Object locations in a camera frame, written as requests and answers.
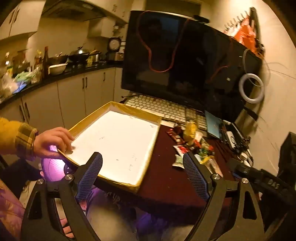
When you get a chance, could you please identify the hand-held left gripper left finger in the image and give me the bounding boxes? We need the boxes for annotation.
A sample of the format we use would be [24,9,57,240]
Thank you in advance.
[21,152,103,241]

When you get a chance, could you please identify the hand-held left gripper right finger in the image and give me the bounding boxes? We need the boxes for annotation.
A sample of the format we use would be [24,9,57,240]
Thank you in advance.
[183,152,265,241]

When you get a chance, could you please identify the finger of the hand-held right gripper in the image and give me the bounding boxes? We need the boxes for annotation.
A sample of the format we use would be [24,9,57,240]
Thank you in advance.
[228,159,262,180]

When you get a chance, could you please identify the pile of mixed snack packets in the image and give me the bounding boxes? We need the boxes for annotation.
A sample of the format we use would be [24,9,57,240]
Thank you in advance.
[166,122,223,178]

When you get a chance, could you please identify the cardboard tray with white lining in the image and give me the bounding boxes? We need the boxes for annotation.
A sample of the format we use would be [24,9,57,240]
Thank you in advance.
[57,101,162,194]

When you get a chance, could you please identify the white power adapter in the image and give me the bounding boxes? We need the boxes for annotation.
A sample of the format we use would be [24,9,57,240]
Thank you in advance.
[226,131,237,146]

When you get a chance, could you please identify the electric heater with purple glow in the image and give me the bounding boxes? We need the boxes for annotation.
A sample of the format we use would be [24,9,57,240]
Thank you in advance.
[40,145,80,181]

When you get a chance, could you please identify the person's legs in jeans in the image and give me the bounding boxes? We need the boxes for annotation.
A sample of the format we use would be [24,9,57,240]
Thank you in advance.
[84,186,204,241]

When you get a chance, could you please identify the white keyboard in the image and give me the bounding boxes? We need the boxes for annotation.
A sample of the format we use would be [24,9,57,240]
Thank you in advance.
[125,94,207,131]

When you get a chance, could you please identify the white kitchen base cabinets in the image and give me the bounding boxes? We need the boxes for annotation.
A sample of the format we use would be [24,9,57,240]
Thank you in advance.
[0,67,123,130]

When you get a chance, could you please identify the white bowl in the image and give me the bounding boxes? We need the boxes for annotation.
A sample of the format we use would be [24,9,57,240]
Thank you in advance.
[48,63,68,75]

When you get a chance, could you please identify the small cooking pot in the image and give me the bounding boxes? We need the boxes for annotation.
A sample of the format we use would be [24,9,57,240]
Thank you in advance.
[88,51,102,64]

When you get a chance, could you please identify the large black monitor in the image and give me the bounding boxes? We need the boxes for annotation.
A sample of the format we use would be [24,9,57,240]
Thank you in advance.
[121,10,263,121]

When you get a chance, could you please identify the dark frying pan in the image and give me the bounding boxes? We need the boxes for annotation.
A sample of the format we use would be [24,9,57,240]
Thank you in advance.
[48,54,68,65]

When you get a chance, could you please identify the heap of grocery bags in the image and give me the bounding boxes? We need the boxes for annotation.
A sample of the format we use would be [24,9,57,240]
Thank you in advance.
[0,50,44,100]

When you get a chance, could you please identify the dark sauce bottle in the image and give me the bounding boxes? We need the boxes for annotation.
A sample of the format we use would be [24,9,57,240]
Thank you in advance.
[43,46,49,78]

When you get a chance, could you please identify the round kitchen scale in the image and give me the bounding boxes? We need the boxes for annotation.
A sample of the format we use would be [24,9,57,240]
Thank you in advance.
[106,37,125,65]

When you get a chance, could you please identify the black wok with lid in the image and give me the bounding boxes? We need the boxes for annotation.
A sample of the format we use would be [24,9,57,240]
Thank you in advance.
[69,46,90,62]

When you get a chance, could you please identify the orange plastic bag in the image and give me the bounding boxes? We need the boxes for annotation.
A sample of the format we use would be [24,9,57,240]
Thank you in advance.
[233,17,258,54]

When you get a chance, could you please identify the black webcam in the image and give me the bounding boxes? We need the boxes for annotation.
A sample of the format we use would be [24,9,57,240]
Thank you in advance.
[193,15,210,24]

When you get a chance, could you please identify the range hood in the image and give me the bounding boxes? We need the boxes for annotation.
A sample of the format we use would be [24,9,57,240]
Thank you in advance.
[42,0,107,22]

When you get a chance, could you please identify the white ring light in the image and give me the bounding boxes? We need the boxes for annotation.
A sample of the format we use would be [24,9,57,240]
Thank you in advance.
[239,73,264,103]

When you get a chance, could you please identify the red cord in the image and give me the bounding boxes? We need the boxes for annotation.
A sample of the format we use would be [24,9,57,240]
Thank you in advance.
[137,10,189,73]

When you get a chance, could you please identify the white wall cabinet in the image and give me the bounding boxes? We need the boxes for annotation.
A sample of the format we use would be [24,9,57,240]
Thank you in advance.
[0,0,47,41]

